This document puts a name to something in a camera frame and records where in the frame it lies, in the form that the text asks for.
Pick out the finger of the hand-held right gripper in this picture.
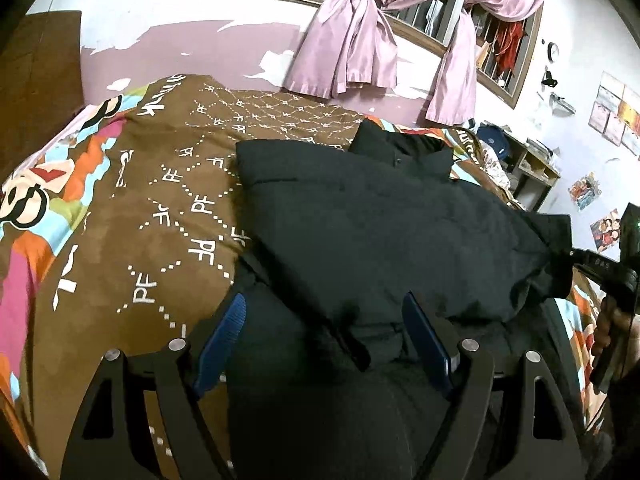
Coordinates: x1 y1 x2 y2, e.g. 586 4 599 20
565 246 640 292

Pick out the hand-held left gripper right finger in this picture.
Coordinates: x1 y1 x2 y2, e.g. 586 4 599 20
401 290 588 480

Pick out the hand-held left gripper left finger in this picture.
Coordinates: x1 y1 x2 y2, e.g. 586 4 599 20
59 292 249 480

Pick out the black padded jacket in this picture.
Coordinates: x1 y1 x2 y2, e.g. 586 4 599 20
227 119 583 480

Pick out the person's right hand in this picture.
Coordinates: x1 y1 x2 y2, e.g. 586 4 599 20
593 299 633 362

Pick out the wooden desk shelf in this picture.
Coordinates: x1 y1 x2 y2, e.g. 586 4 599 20
500 130 562 212

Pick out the stack of books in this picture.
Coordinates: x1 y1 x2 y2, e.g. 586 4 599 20
524 137 552 159

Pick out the floral quilt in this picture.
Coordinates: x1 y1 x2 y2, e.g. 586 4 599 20
470 140 517 197

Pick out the dark blue cap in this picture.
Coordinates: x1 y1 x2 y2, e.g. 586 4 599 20
475 122 512 162

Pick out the brown printed blanket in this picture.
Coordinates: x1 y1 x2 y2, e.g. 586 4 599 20
0 74 608 480

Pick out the red hanging cloth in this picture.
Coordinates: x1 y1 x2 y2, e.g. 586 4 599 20
492 19 527 74

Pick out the pink knotted curtain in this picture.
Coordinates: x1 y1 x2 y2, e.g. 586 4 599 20
284 0 466 100
424 0 556 125

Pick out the wooden framed barred window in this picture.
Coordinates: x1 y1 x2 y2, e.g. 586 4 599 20
275 0 545 110

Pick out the brown wooden headboard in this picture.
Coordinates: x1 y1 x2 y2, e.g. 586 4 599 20
0 10 83 181

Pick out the colourful wall poster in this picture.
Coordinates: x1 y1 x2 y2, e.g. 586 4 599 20
590 209 624 252
568 172 601 212

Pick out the cluster of wall pictures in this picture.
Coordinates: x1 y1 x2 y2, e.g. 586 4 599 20
588 70 640 157

